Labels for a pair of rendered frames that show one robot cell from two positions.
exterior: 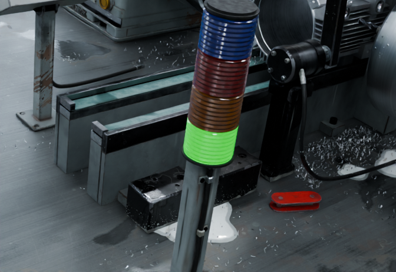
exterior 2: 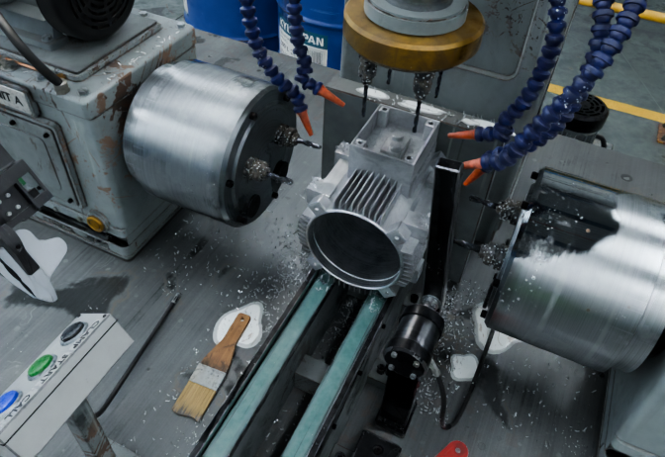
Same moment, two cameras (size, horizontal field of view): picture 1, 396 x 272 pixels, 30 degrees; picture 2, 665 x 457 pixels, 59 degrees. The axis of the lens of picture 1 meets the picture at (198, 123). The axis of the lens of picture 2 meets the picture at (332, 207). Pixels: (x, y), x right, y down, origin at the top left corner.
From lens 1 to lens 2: 0.79 m
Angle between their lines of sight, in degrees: 24
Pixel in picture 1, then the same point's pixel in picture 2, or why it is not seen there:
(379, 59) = (509, 312)
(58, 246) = not seen: outside the picture
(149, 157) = not seen: outside the picture
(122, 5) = (122, 225)
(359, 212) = (503, 436)
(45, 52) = (88, 433)
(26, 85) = not seen: hidden behind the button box
